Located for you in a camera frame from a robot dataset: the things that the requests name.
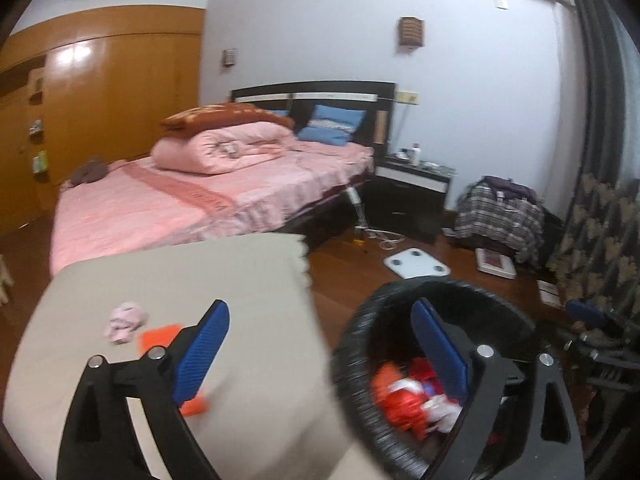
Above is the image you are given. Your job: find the pink folded quilt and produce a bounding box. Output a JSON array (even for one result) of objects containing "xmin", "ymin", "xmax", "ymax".
[{"xmin": 151, "ymin": 125, "xmax": 297, "ymax": 176}]

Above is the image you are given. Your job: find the dark wooden headboard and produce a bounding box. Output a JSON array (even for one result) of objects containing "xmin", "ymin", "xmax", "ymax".
[{"xmin": 229, "ymin": 80, "xmax": 397, "ymax": 157}]

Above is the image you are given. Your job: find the orange wrapper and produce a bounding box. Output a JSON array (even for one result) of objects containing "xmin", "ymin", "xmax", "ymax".
[
  {"xmin": 178, "ymin": 397, "xmax": 210, "ymax": 417},
  {"xmin": 137, "ymin": 324, "xmax": 182, "ymax": 356}
]

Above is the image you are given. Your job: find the plaid bag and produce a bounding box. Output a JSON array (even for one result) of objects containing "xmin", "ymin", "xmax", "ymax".
[{"xmin": 452, "ymin": 175, "xmax": 547, "ymax": 264}]

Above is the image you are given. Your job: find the dark grey cloth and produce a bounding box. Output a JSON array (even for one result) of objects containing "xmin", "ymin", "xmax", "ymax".
[{"xmin": 69, "ymin": 157, "xmax": 109, "ymax": 185}]

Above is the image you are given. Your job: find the pink crumpled tissue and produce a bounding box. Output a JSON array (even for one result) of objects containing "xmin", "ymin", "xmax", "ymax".
[{"xmin": 102, "ymin": 301, "xmax": 150, "ymax": 346}]

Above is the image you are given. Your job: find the red plastic bag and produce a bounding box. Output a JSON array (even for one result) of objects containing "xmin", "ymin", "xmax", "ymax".
[{"xmin": 372, "ymin": 361, "xmax": 436, "ymax": 433}]

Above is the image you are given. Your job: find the black and white nightstand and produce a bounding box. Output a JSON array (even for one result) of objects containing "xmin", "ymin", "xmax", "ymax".
[{"xmin": 372, "ymin": 154, "xmax": 457, "ymax": 244}]

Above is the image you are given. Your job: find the white bathroom scale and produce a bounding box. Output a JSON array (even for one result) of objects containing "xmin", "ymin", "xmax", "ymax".
[{"xmin": 383, "ymin": 247, "xmax": 451, "ymax": 281}]

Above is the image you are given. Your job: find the white booklet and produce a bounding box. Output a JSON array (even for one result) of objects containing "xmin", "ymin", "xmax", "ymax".
[{"xmin": 537, "ymin": 279, "xmax": 564, "ymax": 307}]

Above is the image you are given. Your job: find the white power cable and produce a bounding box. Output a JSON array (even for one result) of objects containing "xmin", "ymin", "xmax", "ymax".
[{"xmin": 349, "ymin": 187, "xmax": 407, "ymax": 252}]

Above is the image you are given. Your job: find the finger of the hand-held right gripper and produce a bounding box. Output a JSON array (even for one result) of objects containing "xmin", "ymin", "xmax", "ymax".
[
  {"xmin": 565, "ymin": 299, "xmax": 640, "ymax": 343},
  {"xmin": 562, "ymin": 337, "xmax": 640, "ymax": 386}
]

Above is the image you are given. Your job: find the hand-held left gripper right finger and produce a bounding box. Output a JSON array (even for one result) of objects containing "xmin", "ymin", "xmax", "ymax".
[{"xmin": 410, "ymin": 297, "xmax": 586, "ymax": 480}]

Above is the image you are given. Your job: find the patterned grey curtain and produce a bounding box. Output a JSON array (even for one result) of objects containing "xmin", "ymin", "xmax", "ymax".
[{"xmin": 546, "ymin": 0, "xmax": 640, "ymax": 322}]

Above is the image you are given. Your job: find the blue pillow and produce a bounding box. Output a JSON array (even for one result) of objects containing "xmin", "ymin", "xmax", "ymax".
[{"xmin": 297, "ymin": 104, "xmax": 367, "ymax": 147}]

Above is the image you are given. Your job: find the brown wall lamp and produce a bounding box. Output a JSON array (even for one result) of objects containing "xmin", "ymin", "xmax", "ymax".
[{"xmin": 398, "ymin": 16, "xmax": 425, "ymax": 53}]

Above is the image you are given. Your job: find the wooden wardrobe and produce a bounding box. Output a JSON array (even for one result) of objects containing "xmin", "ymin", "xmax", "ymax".
[{"xmin": 0, "ymin": 5, "xmax": 207, "ymax": 237}]

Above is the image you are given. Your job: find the beige foam mat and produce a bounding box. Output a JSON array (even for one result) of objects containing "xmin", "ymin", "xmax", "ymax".
[{"xmin": 2, "ymin": 232, "xmax": 383, "ymax": 480}]

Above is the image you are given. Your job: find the black trash bin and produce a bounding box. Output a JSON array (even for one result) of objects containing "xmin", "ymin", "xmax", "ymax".
[{"xmin": 330, "ymin": 280, "xmax": 557, "ymax": 480}]

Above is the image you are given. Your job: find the white and red book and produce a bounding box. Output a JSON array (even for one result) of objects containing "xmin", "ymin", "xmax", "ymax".
[{"xmin": 474, "ymin": 248, "xmax": 517, "ymax": 280}]

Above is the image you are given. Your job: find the brown pillow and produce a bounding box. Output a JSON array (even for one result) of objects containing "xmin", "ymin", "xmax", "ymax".
[{"xmin": 160, "ymin": 102, "xmax": 297, "ymax": 139}]

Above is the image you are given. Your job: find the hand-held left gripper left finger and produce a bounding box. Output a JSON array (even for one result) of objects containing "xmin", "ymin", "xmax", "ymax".
[{"xmin": 55, "ymin": 300, "xmax": 231, "ymax": 480}]

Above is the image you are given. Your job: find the bed with pink sheet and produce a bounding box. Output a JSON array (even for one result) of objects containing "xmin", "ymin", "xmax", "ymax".
[{"xmin": 50, "ymin": 140, "xmax": 377, "ymax": 277}]

